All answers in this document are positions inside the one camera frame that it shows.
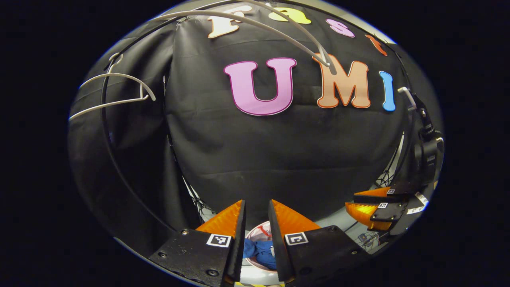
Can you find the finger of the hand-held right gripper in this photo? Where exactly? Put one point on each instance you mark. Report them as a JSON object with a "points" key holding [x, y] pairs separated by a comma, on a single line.
{"points": [[394, 193], [388, 211]]}

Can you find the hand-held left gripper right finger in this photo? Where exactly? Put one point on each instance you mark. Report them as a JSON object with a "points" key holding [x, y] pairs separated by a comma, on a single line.
{"points": [[275, 239]]}

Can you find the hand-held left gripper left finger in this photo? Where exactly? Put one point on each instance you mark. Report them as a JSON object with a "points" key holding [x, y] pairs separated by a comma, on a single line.
{"points": [[239, 239]]}

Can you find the pink laundry hamper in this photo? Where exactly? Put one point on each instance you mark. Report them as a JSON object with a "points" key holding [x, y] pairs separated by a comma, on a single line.
{"points": [[259, 231]]}

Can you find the black clothes rack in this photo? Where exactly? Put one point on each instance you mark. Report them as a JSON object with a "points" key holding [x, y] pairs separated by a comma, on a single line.
{"points": [[104, 119]]}

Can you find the white plastic clothes hanger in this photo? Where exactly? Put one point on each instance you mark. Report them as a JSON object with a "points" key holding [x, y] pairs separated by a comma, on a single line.
{"points": [[119, 75], [255, 24]]}

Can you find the black backdrop cloth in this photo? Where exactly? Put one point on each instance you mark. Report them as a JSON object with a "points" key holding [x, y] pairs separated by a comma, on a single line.
{"points": [[259, 159]]}

